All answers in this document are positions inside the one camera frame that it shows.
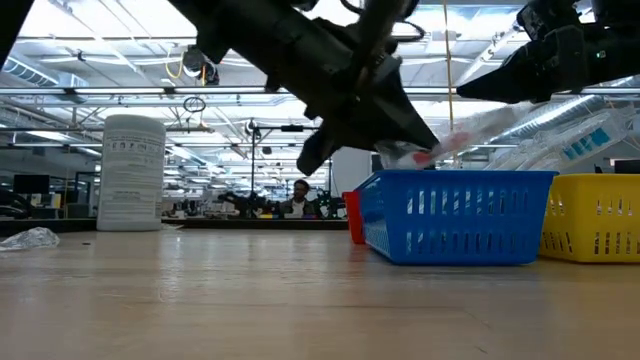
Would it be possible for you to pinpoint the silver ventilation duct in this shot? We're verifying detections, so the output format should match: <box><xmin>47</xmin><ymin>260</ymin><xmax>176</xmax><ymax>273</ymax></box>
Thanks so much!
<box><xmin>492</xmin><ymin>93</ymin><xmax>611</xmax><ymax>144</ymax></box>

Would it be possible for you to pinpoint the red white toothbrush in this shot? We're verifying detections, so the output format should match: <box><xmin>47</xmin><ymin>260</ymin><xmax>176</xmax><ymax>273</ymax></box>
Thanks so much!
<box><xmin>374</xmin><ymin>102</ymin><xmax>539</xmax><ymax>172</ymax></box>

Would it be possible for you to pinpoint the black ceiling cable reel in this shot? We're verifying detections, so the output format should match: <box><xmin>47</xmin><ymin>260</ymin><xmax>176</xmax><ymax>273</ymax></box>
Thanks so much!
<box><xmin>181</xmin><ymin>44</ymin><xmax>220</xmax><ymax>87</ymax></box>

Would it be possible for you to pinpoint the red plastic basket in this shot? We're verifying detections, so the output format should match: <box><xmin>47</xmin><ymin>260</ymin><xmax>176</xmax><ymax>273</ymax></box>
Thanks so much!
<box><xmin>342</xmin><ymin>189</ymin><xmax>367</xmax><ymax>245</ymax></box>

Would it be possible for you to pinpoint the yellow plastic basket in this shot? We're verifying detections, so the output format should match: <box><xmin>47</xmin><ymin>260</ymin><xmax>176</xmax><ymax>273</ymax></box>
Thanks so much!
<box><xmin>538</xmin><ymin>173</ymin><xmax>640</xmax><ymax>264</ymax></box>

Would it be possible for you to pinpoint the blue plastic basket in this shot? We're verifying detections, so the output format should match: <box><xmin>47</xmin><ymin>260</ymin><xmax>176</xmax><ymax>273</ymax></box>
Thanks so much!
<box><xmin>353</xmin><ymin>169</ymin><xmax>560</xmax><ymax>266</ymax></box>

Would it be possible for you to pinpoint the blue white toothbrush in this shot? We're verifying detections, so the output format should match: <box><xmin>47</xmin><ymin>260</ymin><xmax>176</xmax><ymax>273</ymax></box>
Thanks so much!
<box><xmin>482</xmin><ymin>107</ymin><xmax>639</xmax><ymax>174</ymax></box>

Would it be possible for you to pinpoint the black background frame rig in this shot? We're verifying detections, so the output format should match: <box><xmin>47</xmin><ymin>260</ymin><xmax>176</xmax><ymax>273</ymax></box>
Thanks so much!
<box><xmin>251</xmin><ymin>124</ymin><xmax>333</xmax><ymax>192</ymax></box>

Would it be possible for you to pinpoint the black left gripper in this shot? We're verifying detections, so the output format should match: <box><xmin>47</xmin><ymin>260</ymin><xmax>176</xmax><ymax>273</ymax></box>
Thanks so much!
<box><xmin>295</xmin><ymin>29</ymin><xmax>441</xmax><ymax>176</ymax></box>

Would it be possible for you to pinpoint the yellow hanging cable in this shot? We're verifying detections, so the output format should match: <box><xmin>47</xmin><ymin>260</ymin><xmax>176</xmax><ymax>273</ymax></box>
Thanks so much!
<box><xmin>442</xmin><ymin>0</ymin><xmax>459</xmax><ymax>166</ymax></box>

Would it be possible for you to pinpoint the person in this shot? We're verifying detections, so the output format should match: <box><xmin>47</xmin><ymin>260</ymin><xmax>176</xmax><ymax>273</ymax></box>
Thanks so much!
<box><xmin>278</xmin><ymin>178</ymin><xmax>320</xmax><ymax>220</ymax></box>

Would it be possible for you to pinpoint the crumpled clear plastic bag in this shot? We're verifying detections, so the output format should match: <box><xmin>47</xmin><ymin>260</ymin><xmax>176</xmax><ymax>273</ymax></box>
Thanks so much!
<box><xmin>0</xmin><ymin>227</ymin><xmax>61</xmax><ymax>253</ymax></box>

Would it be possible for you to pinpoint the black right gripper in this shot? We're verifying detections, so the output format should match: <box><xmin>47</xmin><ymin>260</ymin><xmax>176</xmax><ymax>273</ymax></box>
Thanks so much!
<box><xmin>455</xmin><ymin>0</ymin><xmax>640</xmax><ymax>105</ymax></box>

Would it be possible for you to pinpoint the white wipes canister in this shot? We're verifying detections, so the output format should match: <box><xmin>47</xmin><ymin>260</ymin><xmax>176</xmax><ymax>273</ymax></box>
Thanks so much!
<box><xmin>96</xmin><ymin>114</ymin><xmax>167</xmax><ymax>232</ymax></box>

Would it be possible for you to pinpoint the white round pillar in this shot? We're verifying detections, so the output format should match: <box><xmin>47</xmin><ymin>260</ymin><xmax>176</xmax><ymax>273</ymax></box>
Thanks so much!
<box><xmin>331</xmin><ymin>147</ymin><xmax>372</xmax><ymax>197</ymax></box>

